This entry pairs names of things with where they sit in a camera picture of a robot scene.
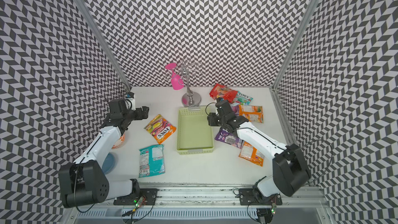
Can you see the orange yellow Fox's candy bag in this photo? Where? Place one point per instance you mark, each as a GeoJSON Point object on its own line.
{"type": "Point", "coordinates": [160, 129]}

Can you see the green Fox's candy bag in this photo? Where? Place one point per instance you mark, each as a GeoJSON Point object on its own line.
{"type": "Point", "coordinates": [242, 99]}

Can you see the orange candy bag upper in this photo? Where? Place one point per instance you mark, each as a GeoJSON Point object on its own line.
{"type": "Point", "coordinates": [252, 113]}

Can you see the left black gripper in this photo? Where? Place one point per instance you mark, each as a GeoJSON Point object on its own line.
{"type": "Point", "coordinates": [145, 112]}

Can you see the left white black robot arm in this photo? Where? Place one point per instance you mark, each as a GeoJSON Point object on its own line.
{"type": "Point", "coordinates": [83, 181]}

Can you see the red candy bag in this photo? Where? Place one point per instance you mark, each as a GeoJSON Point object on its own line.
{"type": "Point", "coordinates": [221, 91]}

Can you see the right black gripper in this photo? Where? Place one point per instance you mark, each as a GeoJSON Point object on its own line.
{"type": "Point", "coordinates": [211, 120]}

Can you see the silver metal glass rack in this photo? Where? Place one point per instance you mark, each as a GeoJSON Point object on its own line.
{"type": "Point", "coordinates": [190, 98]}

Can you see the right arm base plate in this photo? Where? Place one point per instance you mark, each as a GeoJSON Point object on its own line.
{"type": "Point", "coordinates": [249, 196]}

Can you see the teal candy bag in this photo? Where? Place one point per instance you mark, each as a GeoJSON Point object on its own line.
{"type": "Point", "coordinates": [151, 161]}

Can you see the orange patterned bowl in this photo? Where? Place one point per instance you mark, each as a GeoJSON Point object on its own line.
{"type": "Point", "coordinates": [120, 142]}

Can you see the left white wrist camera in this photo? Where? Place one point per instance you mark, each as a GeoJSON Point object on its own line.
{"type": "Point", "coordinates": [130, 101]}

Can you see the orange candy bag lower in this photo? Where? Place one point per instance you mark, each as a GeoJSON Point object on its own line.
{"type": "Point", "coordinates": [251, 154]}

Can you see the light green plastic basket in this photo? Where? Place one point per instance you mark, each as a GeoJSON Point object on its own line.
{"type": "Point", "coordinates": [194, 135]}

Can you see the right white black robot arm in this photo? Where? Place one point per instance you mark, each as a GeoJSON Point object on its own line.
{"type": "Point", "coordinates": [289, 171]}

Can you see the aluminium front rail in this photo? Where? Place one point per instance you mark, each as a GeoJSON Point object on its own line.
{"type": "Point", "coordinates": [201, 196]}

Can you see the pink plastic wine glass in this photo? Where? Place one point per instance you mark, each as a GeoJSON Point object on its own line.
{"type": "Point", "coordinates": [176, 80]}

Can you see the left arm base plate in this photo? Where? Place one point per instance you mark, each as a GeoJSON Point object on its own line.
{"type": "Point", "coordinates": [148, 195]}

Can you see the purple candy bag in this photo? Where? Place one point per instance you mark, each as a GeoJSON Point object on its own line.
{"type": "Point", "coordinates": [235, 109]}
{"type": "Point", "coordinates": [228, 138]}

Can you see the blue plate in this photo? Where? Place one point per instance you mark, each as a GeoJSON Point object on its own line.
{"type": "Point", "coordinates": [109, 163]}

